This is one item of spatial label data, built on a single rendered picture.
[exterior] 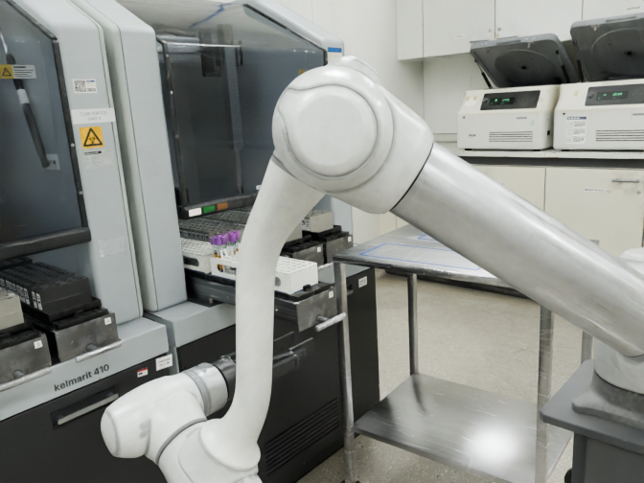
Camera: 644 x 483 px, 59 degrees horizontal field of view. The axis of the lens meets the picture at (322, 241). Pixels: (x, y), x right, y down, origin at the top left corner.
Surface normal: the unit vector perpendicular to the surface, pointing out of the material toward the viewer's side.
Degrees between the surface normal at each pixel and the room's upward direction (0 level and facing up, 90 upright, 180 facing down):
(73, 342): 90
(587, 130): 90
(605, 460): 90
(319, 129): 87
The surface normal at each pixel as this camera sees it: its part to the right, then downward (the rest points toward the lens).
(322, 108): -0.08, 0.25
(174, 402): 0.37, -0.77
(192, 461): -0.49, -0.28
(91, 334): 0.75, 0.11
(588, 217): -0.69, 0.22
